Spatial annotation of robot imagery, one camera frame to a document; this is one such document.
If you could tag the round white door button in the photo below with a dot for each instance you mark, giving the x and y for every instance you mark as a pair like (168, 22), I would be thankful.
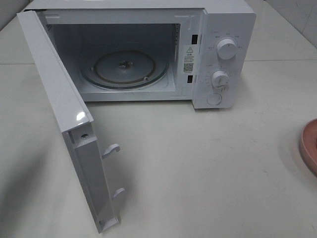
(214, 99)

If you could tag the white timer knob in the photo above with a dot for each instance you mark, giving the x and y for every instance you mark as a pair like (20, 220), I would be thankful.
(219, 79)

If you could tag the white microwave door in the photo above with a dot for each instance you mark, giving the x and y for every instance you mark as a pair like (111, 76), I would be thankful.
(73, 118)

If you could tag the pink round plate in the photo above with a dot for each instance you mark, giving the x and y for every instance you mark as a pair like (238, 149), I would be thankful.
(308, 145)

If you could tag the glass microwave turntable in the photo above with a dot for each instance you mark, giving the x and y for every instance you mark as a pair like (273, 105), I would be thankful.
(125, 69)

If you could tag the white warning label sticker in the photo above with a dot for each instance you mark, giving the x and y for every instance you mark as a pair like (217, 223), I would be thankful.
(189, 59)

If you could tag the white microwave oven body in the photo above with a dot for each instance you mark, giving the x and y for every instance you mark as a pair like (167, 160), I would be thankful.
(80, 29)

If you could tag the upper white power knob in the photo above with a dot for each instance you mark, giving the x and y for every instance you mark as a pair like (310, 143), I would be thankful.
(226, 48)

